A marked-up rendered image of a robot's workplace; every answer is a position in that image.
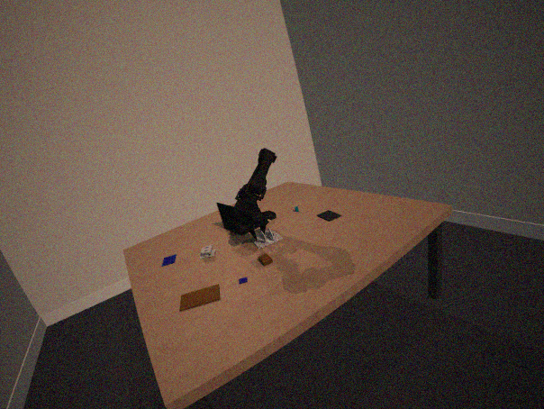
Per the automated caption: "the small brown rectangular block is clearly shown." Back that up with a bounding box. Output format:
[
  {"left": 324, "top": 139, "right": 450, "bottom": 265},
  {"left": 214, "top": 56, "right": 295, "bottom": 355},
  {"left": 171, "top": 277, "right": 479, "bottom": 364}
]
[{"left": 258, "top": 254, "right": 273, "bottom": 266}]

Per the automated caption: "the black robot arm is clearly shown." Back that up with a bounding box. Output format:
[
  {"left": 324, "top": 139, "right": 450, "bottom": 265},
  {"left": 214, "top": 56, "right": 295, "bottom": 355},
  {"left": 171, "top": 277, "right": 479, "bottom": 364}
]
[{"left": 234, "top": 149, "right": 277, "bottom": 227}]

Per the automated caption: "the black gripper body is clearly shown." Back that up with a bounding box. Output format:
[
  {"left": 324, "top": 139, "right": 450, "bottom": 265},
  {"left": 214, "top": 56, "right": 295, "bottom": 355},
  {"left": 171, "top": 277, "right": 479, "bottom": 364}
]
[{"left": 234, "top": 206, "right": 277, "bottom": 233}]

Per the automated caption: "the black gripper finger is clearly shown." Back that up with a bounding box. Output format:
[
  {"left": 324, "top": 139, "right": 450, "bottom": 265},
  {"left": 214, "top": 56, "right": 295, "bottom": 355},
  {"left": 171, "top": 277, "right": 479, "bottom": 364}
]
[
  {"left": 247, "top": 227, "right": 257, "bottom": 241},
  {"left": 259, "top": 221, "right": 269, "bottom": 234}
]

